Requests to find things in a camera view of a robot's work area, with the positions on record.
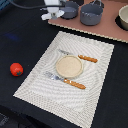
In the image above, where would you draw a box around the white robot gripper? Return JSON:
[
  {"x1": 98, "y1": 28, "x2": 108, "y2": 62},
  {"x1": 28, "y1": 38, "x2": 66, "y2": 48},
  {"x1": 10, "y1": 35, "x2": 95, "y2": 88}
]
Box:
[{"x1": 41, "y1": 0, "x2": 64, "y2": 20}]

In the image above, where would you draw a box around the beige round plate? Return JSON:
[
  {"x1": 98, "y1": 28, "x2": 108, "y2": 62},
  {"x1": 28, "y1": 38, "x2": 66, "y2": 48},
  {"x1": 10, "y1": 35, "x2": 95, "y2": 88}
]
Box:
[{"x1": 56, "y1": 55, "x2": 83, "y2": 78}]

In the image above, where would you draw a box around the pink toy stove top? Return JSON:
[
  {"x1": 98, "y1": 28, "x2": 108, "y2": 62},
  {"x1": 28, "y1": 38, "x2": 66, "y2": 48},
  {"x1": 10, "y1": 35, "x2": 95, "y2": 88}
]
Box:
[{"x1": 48, "y1": 0, "x2": 128, "y2": 43}]

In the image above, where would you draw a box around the beige bowl at right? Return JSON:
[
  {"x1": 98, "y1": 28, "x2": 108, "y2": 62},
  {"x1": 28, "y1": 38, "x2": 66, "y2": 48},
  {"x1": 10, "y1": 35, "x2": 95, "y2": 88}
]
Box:
[{"x1": 119, "y1": 5, "x2": 128, "y2": 30}]

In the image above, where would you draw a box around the grey frying pan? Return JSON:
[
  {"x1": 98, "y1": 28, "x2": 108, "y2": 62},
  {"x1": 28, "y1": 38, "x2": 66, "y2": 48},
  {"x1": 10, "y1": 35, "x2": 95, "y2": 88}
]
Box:
[{"x1": 60, "y1": 0, "x2": 79, "y2": 19}]

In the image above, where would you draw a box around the grey pot on stove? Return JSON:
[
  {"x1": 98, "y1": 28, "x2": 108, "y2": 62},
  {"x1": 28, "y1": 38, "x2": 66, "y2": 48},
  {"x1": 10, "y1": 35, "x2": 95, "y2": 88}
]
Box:
[{"x1": 80, "y1": 3, "x2": 103, "y2": 26}]

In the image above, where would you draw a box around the red toy sausage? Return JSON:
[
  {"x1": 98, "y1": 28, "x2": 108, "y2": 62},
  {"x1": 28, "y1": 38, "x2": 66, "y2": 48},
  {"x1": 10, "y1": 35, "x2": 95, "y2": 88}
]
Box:
[{"x1": 10, "y1": 63, "x2": 23, "y2": 76}]

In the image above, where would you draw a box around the white woven placemat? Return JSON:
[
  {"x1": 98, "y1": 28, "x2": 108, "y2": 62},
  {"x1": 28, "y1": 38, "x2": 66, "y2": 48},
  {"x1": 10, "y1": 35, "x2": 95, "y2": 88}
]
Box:
[{"x1": 14, "y1": 31, "x2": 114, "y2": 128}]

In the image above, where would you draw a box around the knife with wooden handle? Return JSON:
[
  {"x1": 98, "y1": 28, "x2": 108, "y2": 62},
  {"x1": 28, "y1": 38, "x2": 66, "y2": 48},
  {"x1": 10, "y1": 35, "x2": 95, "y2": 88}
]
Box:
[{"x1": 58, "y1": 49, "x2": 98, "y2": 63}]

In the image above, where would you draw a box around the fork with wooden handle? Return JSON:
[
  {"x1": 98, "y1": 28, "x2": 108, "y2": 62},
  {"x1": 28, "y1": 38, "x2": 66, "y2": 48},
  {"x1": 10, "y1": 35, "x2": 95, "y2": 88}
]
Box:
[{"x1": 44, "y1": 72, "x2": 86, "y2": 89}]

